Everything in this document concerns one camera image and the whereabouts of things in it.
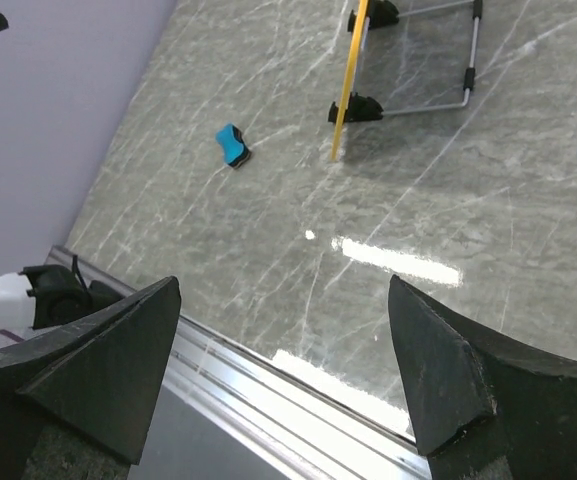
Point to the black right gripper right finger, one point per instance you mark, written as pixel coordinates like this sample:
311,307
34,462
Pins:
482,405

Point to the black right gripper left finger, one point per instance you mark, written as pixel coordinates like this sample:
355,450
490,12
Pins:
77,402

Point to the blue whiteboard eraser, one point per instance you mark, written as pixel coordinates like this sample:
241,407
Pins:
235,151

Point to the yellow framed whiteboard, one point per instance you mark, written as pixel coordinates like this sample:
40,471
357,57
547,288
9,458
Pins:
349,76

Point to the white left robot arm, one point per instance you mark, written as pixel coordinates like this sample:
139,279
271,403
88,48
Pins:
45,296

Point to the aluminium mounting rail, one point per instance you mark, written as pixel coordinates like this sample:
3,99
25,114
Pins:
301,431

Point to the metal wire easel stand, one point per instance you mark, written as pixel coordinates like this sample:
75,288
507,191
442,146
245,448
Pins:
413,60

